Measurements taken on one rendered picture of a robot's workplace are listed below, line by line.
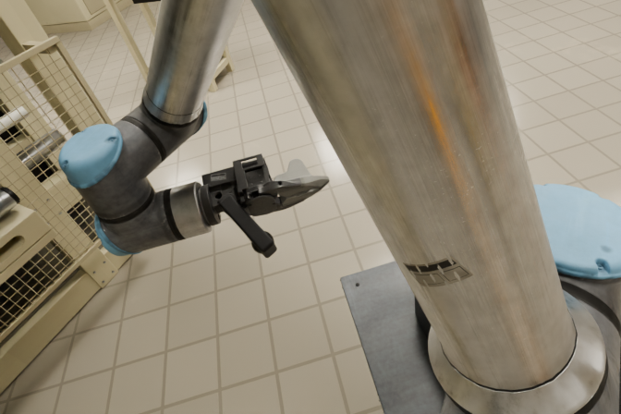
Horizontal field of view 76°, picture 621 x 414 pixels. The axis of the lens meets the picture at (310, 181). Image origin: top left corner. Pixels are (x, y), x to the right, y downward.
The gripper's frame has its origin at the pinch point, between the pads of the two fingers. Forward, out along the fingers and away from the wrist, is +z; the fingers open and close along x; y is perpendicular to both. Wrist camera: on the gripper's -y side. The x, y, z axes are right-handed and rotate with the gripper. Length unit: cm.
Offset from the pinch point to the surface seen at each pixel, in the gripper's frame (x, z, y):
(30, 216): 11, -59, 16
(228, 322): 97, -42, 1
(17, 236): 14, -63, 14
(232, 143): 142, -32, 111
